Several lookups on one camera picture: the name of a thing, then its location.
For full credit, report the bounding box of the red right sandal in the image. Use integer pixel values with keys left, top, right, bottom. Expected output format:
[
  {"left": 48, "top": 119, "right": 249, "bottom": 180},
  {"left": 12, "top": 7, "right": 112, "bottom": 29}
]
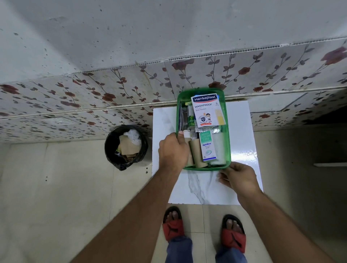
[{"left": 220, "top": 214, "right": 247, "bottom": 254}]

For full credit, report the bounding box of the person's left leg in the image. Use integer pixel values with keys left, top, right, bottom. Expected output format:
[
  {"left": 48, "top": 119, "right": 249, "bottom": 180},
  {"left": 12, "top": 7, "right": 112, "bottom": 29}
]
[{"left": 164, "top": 236, "right": 193, "bottom": 263}]

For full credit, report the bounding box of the person's left forearm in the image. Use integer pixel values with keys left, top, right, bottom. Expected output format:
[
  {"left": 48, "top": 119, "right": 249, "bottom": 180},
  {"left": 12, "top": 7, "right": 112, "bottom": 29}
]
[{"left": 71, "top": 168, "right": 177, "bottom": 263}]

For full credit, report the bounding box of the person's left hand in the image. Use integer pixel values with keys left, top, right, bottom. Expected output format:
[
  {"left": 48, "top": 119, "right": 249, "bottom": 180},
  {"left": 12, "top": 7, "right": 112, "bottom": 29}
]
[{"left": 158, "top": 132, "right": 190, "bottom": 177}]

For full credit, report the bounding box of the person's right forearm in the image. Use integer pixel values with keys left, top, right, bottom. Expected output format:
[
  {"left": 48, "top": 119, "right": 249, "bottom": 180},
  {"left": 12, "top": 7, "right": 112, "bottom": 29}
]
[{"left": 238, "top": 191, "right": 337, "bottom": 263}]

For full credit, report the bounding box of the person's leg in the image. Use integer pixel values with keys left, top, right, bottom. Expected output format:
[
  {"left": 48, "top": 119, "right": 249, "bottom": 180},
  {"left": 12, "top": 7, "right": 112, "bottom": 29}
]
[
  {"left": 164, "top": 236, "right": 193, "bottom": 263},
  {"left": 215, "top": 245, "right": 249, "bottom": 263}
]

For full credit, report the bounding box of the green plastic basket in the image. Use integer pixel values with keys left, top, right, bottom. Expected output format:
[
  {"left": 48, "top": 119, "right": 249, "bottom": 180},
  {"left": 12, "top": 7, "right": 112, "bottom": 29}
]
[{"left": 175, "top": 87, "right": 232, "bottom": 171}]

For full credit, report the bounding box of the brown cardboard sheet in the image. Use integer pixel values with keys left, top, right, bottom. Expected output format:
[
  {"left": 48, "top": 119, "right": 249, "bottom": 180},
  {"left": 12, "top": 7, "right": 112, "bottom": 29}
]
[{"left": 118, "top": 134, "right": 141, "bottom": 155}]

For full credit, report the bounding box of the red left sandal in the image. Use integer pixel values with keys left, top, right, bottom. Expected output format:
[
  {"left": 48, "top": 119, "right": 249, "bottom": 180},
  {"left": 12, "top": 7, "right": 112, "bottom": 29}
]
[{"left": 162, "top": 206, "right": 185, "bottom": 242}]

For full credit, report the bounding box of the crumpled white plastic bag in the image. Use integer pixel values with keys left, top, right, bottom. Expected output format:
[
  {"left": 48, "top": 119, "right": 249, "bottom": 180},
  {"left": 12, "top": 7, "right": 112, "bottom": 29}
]
[{"left": 123, "top": 129, "right": 142, "bottom": 147}]

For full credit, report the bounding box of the red sandal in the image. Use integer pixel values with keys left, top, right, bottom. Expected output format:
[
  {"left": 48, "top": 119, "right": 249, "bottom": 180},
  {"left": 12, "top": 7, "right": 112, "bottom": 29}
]
[
  {"left": 162, "top": 206, "right": 185, "bottom": 242},
  {"left": 220, "top": 214, "right": 247, "bottom": 254}
]

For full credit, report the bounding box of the white gauze roll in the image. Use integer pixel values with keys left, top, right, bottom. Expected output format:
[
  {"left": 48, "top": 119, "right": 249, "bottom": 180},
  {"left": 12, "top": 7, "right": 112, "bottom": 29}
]
[{"left": 215, "top": 132, "right": 227, "bottom": 166}]

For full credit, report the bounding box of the person's right leg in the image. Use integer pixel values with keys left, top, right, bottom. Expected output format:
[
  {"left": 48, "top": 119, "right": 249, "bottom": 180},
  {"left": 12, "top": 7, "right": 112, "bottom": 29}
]
[{"left": 215, "top": 245, "right": 249, "bottom": 263}]

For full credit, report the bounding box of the grey slim case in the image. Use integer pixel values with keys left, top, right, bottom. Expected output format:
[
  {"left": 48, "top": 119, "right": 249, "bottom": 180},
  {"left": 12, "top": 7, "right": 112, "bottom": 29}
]
[{"left": 180, "top": 107, "right": 188, "bottom": 130}]

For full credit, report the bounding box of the white plaster box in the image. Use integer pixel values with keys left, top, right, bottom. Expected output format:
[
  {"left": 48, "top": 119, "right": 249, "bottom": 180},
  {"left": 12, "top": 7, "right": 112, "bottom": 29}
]
[{"left": 190, "top": 93, "right": 226, "bottom": 128}]

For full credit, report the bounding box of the black trash bin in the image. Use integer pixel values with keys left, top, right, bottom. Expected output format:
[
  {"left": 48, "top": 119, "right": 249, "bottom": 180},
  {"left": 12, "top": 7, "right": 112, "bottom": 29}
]
[{"left": 104, "top": 124, "right": 149, "bottom": 171}]

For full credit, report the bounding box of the person's right hand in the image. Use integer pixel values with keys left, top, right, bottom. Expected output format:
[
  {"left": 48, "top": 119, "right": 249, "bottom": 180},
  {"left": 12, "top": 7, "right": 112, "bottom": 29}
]
[{"left": 217, "top": 161, "right": 263, "bottom": 202}]

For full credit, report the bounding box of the small white green medicine box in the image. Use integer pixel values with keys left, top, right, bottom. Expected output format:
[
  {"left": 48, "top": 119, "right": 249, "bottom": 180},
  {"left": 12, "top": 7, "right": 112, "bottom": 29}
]
[{"left": 199, "top": 131, "right": 217, "bottom": 162}]

